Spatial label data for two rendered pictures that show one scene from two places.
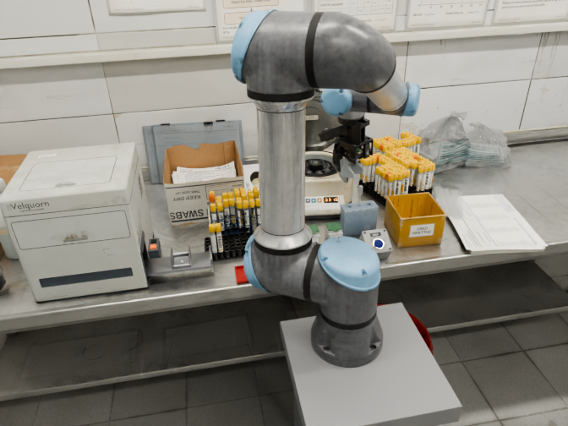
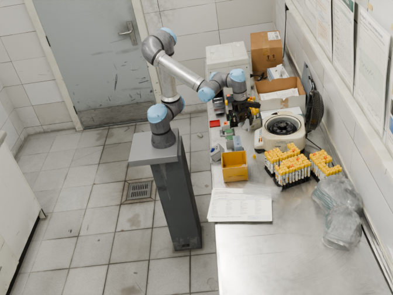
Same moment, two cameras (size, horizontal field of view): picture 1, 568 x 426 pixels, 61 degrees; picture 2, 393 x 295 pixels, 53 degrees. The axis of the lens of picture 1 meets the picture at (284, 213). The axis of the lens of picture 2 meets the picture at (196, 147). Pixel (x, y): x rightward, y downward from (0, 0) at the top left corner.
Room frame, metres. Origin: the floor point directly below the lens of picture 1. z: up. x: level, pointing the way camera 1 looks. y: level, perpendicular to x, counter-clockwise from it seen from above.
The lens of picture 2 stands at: (1.44, -1.98, 2.31)
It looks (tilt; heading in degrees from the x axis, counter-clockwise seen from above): 37 degrees down; 105
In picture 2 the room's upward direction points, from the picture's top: 11 degrees counter-clockwise
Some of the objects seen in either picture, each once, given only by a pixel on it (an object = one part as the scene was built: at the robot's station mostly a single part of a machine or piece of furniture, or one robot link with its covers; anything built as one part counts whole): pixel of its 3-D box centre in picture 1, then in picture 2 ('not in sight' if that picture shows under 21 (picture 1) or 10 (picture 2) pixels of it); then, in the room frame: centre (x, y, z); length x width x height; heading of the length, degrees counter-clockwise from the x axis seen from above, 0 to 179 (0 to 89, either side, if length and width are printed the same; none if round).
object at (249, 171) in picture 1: (261, 184); (281, 117); (1.43, 0.07, 0.92); 0.24 x 0.12 x 0.10; 9
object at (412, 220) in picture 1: (413, 219); (234, 166); (1.18, -0.38, 0.93); 0.13 x 0.13 x 0.10; 6
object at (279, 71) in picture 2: not in sight; (278, 73); (1.42, 0.60, 0.94); 0.22 x 0.12 x 0.13; 103
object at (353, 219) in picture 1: (357, 220); (237, 147); (1.19, -0.22, 0.92); 0.10 x 0.07 x 0.10; 101
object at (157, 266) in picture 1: (172, 261); (218, 101); (1.02, 0.30, 0.92); 0.21 x 0.07 x 0.05; 99
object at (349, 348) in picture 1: (346, 322); (162, 134); (0.73, -0.12, 0.97); 0.15 x 0.15 x 0.10
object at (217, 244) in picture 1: (233, 232); (233, 112); (1.13, 0.14, 0.93); 0.17 x 0.09 x 0.11; 100
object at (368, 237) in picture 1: (372, 241); (220, 152); (1.09, -0.24, 0.92); 0.13 x 0.07 x 0.08; 9
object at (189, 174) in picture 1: (204, 180); (279, 97); (1.42, 0.26, 0.95); 0.29 x 0.25 x 0.15; 9
